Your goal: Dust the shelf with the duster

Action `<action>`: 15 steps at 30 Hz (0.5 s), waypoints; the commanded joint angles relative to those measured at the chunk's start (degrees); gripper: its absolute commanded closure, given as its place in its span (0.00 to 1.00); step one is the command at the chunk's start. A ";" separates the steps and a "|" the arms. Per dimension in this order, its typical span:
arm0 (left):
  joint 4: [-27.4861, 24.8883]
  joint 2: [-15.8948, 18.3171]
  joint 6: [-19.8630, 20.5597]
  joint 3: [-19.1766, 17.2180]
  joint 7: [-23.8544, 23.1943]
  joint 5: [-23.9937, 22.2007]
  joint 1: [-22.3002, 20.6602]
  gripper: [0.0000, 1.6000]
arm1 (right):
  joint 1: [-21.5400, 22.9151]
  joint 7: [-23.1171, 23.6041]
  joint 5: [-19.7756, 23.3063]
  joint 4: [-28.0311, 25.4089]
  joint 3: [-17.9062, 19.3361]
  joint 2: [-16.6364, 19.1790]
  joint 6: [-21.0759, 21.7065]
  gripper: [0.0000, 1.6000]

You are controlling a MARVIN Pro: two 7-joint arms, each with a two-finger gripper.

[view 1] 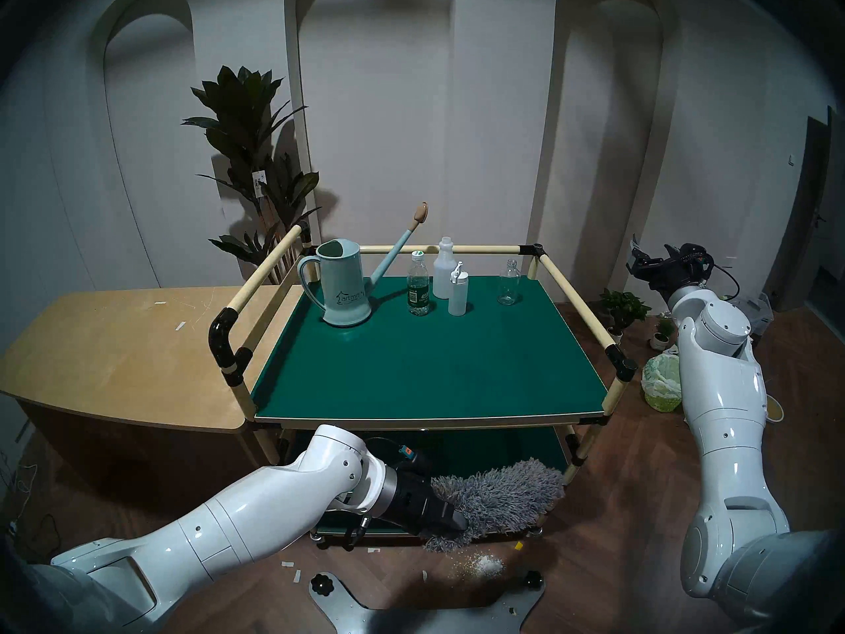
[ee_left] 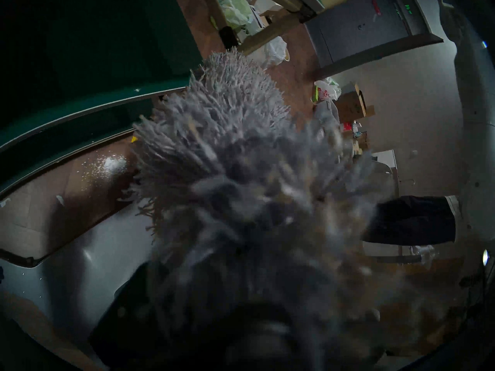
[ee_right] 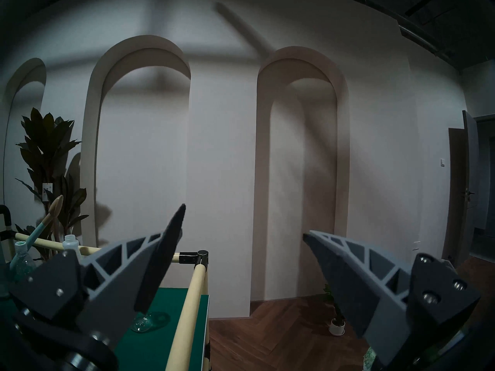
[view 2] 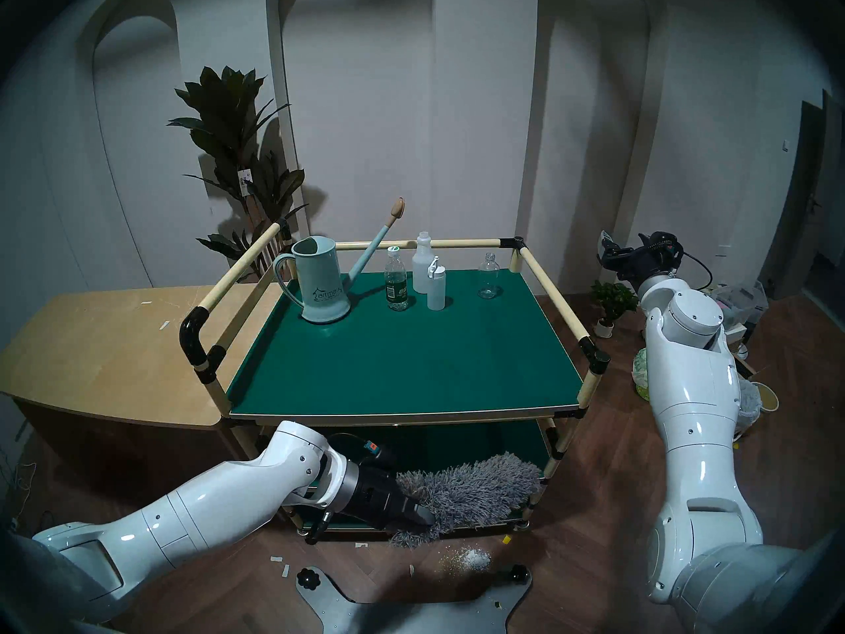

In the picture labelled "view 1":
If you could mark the green label water bottle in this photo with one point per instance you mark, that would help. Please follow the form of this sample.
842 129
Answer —
418 289

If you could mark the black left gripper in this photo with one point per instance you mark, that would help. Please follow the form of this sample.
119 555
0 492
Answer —
412 500

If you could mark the green lined waste basket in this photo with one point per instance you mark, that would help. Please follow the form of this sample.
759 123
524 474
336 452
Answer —
663 382

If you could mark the white powder pile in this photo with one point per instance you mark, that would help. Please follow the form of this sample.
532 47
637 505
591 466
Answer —
487 565

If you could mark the empty clear glass bottle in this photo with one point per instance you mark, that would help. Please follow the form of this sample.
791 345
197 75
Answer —
509 286

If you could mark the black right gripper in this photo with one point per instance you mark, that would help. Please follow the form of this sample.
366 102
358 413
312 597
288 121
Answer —
676 269

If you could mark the bushy small potted plant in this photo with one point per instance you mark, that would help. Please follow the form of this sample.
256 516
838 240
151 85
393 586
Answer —
624 308

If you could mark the clear plastic storage box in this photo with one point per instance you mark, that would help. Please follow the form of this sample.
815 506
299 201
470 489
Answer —
759 309

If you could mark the beige round bowl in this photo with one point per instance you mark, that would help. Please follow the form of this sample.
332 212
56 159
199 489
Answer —
776 408

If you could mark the tall dark leafy plant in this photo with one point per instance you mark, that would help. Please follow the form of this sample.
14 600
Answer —
244 131

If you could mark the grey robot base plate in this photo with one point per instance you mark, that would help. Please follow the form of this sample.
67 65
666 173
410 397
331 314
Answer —
429 619

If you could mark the light blue watering can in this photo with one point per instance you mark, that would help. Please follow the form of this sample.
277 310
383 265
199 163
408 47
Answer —
343 289

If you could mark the light wooden table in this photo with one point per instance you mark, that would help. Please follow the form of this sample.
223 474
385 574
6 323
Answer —
99 349

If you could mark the green three-tier shelf cart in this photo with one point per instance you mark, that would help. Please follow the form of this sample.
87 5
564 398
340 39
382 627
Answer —
429 349

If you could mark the tiny potted plant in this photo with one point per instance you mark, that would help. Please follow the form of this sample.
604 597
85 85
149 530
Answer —
662 332

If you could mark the grey fluffy duster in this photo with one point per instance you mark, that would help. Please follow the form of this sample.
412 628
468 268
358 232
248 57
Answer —
508 494

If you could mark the tall white plastic bottle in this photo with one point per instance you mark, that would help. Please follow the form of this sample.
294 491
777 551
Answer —
443 269

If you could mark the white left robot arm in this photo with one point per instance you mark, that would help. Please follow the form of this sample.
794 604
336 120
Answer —
251 514

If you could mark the white capped squeeze bottle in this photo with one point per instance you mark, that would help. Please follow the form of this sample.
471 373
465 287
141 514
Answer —
458 296

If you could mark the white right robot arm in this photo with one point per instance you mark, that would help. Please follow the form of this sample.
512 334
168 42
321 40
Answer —
726 408

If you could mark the black base knob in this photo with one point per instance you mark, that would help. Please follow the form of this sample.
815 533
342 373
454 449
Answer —
321 584
533 580

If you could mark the dark door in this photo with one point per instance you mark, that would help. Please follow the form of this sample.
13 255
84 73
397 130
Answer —
802 230

